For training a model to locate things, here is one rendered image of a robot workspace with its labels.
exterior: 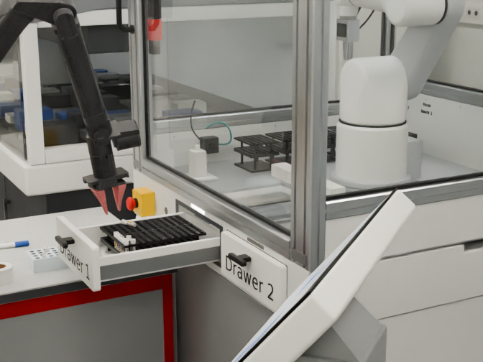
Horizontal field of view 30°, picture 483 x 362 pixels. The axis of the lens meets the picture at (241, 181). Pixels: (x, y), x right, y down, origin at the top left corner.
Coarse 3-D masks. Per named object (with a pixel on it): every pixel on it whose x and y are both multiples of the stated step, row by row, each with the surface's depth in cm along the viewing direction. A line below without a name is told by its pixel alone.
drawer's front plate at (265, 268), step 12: (228, 240) 217; (240, 240) 214; (228, 252) 218; (240, 252) 212; (252, 252) 207; (228, 264) 219; (252, 264) 207; (264, 264) 202; (276, 264) 197; (228, 276) 220; (240, 276) 214; (252, 276) 208; (264, 276) 203; (276, 276) 198; (252, 288) 209; (264, 288) 203; (276, 288) 198; (264, 300) 204; (276, 300) 199
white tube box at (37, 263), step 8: (56, 248) 248; (32, 256) 242; (40, 256) 242; (48, 256) 242; (56, 256) 242; (32, 264) 240; (40, 264) 240; (48, 264) 241; (56, 264) 242; (64, 264) 243
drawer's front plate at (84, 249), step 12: (60, 216) 233; (60, 228) 230; (72, 228) 223; (84, 240) 214; (60, 252) 233; (72, 252) 224; (84, 252) 214; (96, 252) 209; (72, 264) 225; (84, 264) 215; (96, 264) 210; (84, 276) 217; (96, 276) 211; (96, 288) 211
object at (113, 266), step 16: (112, 224) 238; (208, 224) 237; (96, 240) 237; (208, 240) 225; (112, 256) 213; (128, 256) 215; (144, 256) 217; (160, 256) 219; (176, 256) 221; (192, 256) 223; (208, 256) 226; (112, 272) 214; (128, 272) 216; (144, 272) 218
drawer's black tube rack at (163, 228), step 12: (168, 216) 242; (180, 216) 242; (120, 228) 232; (132, 228) 232; (144, 228) 232; (156, 228) 232; (168, 228) 232; (180, 228) 232; (192, 228) 232; (108, 240) 232; (144, 240) 224; (156, 240) 223; (168, 240) 224; (180, 240) 232; (192, 240) 232
